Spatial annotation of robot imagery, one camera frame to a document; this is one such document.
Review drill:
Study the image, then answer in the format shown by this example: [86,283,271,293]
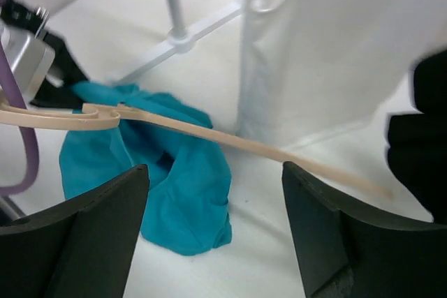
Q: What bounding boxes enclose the teal t shirt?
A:
[59,80,233,256]

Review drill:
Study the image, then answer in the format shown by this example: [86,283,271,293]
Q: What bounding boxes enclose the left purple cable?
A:
[0,0,40,198]

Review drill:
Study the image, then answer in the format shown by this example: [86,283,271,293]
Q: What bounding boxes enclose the beige plastic hanger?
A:
[1,97,393,199]

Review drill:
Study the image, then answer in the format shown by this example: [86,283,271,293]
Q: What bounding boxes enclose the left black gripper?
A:
[31,32,89,110]

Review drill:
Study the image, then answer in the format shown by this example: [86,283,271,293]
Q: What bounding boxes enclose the metal clothes rack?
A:
[111,0,242,84]

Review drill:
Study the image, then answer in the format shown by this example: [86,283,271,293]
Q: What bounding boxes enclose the black t shirt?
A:
[386,50,446,224]

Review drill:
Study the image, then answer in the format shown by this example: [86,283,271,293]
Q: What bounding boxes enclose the white tank top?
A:
[238,0,446,147]

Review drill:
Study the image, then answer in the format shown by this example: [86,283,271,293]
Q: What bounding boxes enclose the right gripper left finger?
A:
[1,165,149,298]

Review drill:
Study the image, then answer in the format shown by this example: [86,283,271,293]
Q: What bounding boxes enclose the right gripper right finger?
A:
[282,162,446,297]

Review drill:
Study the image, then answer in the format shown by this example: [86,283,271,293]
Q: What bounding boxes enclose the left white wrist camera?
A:
[1,22,55,103]

